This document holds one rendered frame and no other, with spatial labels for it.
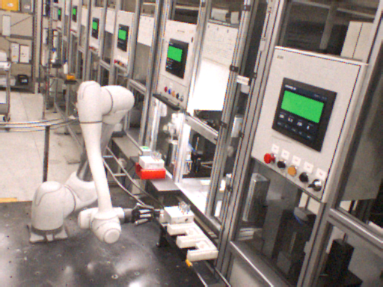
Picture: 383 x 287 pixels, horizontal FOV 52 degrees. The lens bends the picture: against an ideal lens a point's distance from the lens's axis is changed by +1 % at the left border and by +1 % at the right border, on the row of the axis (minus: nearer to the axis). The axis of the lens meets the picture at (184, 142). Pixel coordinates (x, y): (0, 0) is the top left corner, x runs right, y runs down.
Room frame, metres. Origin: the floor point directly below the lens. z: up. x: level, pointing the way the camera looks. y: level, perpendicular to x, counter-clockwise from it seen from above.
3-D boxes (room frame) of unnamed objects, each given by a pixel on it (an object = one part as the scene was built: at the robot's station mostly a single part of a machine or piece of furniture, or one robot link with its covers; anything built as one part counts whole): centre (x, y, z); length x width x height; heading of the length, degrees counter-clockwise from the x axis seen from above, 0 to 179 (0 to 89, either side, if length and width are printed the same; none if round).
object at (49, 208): (1.79, 0.63, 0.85); 0.18 x 0.16 x 0.22; 150
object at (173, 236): (1.66, -0.08, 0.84); 0.36 x 0.14 x 0.10; 28
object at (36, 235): (1.76, 0.63, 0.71); 0.22 x 0.18 x 0.06; 28
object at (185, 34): (2.40, 0.03, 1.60); 0.42 x 0.29 x 0.46; 28
